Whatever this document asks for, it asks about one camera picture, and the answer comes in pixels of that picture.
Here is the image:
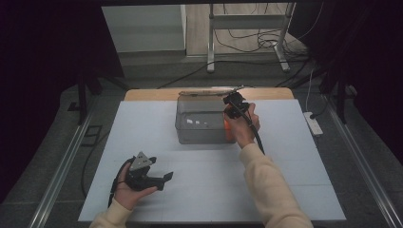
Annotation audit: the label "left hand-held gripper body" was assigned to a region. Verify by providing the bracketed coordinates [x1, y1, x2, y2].
[125, 151, 160, 192]

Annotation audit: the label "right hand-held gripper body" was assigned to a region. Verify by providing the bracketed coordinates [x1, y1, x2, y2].
[221, 85, 251, 121]

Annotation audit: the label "orange phone case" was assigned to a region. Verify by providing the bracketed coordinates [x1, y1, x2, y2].
[223, 113, 237, 144]

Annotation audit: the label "grey plastic storage box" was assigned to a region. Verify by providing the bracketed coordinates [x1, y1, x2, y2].
[174, 88, 247, 145]

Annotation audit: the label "person's left hand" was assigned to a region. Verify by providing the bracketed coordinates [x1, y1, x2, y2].
[113, 162, 159, 212]

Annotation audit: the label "person's right hand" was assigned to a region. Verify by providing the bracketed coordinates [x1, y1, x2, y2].
[223, 103, 261, 150]

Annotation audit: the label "white foam board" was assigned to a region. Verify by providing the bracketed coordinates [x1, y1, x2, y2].
[78, 98, 347, 222]

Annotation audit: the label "white power strip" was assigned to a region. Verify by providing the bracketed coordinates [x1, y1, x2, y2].
[302, 111, 324, 138]

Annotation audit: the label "white metal stand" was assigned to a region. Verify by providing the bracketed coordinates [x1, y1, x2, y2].
[206, 2, 297, 74]

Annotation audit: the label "black stand legs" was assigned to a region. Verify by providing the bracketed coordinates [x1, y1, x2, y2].
[67, 66, 130, 125]
[317, 68, 350, 124]

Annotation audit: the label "white cabinet panel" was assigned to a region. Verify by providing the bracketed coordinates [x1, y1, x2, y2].
[101, 4, 187, 54]

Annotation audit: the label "dark curtain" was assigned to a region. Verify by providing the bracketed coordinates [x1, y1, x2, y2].
[287, 0, 403, 157]
[0, 0, 125, 204]

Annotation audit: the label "left hand-held gripper cable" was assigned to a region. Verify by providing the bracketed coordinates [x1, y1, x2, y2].
[106, 156, 136, 209]

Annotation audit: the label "hand-held gripper cable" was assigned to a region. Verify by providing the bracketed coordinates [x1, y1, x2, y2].
[232, 104, 266, 156]
[106, 156, 136, 209]

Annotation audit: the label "right hand-held gripper cable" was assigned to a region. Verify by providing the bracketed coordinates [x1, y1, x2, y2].
[232, 104, 266, 156]

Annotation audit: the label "long black floor cable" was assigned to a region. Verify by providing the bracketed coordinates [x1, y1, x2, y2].
[156, 59, 307, 90]

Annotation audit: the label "thin black floor cable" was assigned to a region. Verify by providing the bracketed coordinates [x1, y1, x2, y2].
[80, 130, 111, 198]

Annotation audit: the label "black flat frame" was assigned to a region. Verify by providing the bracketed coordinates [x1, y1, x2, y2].
[80, 124, 104, 147]

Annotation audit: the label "tangle of black cables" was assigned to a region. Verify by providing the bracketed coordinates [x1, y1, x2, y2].
[213, 2, 325, 62]

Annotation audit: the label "white power strip cable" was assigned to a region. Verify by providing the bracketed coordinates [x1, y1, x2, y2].
[305, 67, 316, 113]

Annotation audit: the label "aluminium floor rail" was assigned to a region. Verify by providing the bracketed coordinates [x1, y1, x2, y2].
[322, 94, 403, 228]
[29, 107, 97, 228]

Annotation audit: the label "black plug cable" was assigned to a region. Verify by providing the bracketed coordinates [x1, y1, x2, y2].
[310, 98, 331, 120]

